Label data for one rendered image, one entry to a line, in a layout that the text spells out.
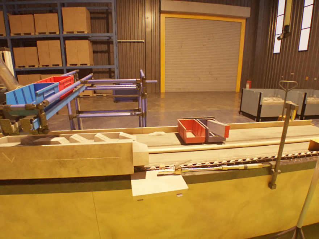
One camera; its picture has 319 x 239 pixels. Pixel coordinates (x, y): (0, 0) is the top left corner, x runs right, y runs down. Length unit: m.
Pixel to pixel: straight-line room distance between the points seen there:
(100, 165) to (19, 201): 0.58
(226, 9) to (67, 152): 12.19
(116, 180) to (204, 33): 11.63
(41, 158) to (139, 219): 0.73
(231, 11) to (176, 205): 12.20
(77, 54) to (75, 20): 1.66
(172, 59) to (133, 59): 2.43
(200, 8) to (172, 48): 2.78
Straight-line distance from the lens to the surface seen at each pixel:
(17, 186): 1.35
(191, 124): 1.93
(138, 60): 11.36
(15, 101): 1.18
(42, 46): 10.97
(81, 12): 10.57
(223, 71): 12.66
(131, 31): 11.53
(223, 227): 1.60
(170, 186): 1.02
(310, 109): 6.85
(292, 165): 1.59
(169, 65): 11.46
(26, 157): 1.24
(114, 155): 1.07
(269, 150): 1.76
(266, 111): 5.72
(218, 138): 1.70
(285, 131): 1.35
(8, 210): 1.50
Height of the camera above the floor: 1.41
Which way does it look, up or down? 16 degrees down
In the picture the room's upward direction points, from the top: straight up
